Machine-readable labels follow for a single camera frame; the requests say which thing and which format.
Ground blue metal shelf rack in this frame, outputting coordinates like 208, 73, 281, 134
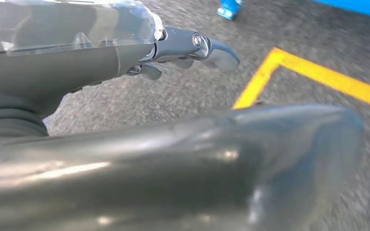
217, 0, 370, 21

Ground yellow floor tape square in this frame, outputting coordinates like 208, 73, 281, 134
233, 47, 370, 112

